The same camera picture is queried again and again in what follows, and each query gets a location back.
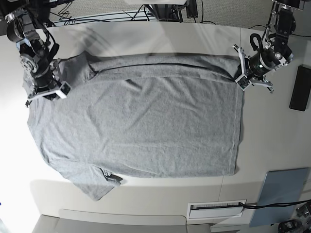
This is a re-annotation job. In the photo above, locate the blue-grey flat board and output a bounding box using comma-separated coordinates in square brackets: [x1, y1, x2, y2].
[249, 167, 309, 228]

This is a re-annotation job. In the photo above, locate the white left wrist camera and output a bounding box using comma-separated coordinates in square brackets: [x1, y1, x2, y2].
[235, 74, 252, 91]

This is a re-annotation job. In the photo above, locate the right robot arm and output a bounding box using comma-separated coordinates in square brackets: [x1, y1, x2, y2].
[5, 6, 273, 104]

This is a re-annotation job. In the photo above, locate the black cable on table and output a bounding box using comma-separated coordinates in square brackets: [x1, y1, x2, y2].
[239, 200, 311, 210]

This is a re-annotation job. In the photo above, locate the black rectangular box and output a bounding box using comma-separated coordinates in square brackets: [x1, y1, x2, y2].
[289, 65, 311, 112]

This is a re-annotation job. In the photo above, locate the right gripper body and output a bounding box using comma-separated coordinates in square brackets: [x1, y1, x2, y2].
[25, 63, 63, 101]

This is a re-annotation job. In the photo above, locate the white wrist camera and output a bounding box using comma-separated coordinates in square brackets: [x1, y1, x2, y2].
[235, 74, 252, 91]
[55, 81, 71, 99]

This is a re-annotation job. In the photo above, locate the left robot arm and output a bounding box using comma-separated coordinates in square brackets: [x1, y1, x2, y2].
[233, 0, 301, 82]

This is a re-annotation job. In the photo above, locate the grey T-shirt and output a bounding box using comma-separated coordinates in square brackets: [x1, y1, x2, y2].
[27, 53, 243, 201]

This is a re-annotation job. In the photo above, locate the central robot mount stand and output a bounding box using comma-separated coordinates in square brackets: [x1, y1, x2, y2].
[143, 0, 198, 23]

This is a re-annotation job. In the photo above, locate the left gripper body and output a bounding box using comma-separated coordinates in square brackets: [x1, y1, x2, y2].
[245, 52, 270, 79]

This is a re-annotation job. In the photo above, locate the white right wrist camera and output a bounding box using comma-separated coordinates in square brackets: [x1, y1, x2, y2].
[55, 81, 71, 99]

